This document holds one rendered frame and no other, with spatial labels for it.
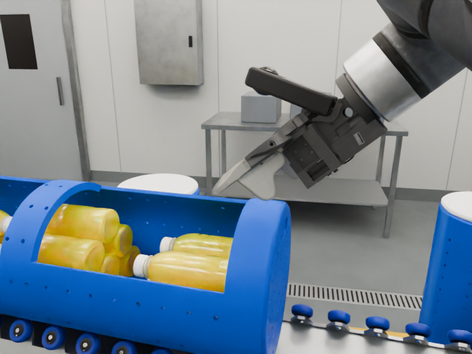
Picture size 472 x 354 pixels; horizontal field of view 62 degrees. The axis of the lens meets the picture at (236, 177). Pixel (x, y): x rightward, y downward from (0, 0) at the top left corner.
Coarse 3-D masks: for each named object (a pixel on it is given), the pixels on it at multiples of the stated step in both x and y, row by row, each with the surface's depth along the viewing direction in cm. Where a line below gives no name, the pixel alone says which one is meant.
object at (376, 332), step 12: (312, 324) 82; (324, 324) 82; (336, 324) 79; (384, 336) 78; (396, 336) 79; (408, 336) 77; (420, 336) 75; (444, 348) 77; (456, 348) 75; (468, 348) 73
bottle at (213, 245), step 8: (176, 240) 78; (184, 240) 77; (192, 240) 76; (200, 240) 76; (208, 240) 76; (216, 240) 76; (224, 240) 76; (176, 248) 77; (184, 248) 76; (192, 248) 75; (200, 248) 75; (208, 248) 75; (216, 248) 75; (224, 248) 74; (224, 256) 74
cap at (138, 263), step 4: (140, 256) 70; (144, 256) 70; (136, 260) 69; (140, 260) 69; (144, 260) 69; (136, 264) 69; (140, 264) 69; (136, 268) 68; (140, 268) 68; (136, 272) 69; (140, 272) 68; (140, 276) 69
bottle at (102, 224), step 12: (72, 204) 79; (60, 216) 76; (72, 216) 76; (84, 216) 75; (96, 216) 75; (108, 216) 76; (48, 228) 77; (60, 228) 76; (72, 228) 75; (84, 228) 75; (96, 228) 74; (108, 228) 77; (108, 240) 76
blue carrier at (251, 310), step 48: (0, 192) 97; (48, 192) 73; (96, 192) 87; (144, 192) 81; (144, 240) 91; (240, 240) 60; (288, 240) 76; (0, 288) 68; (48, 288) 65; (96, 288) 63; (144, 288) 61; (192, 288) 59; (240, 288) 57; (144, 336) 65; (192, 336) 61; (240, 336) 58
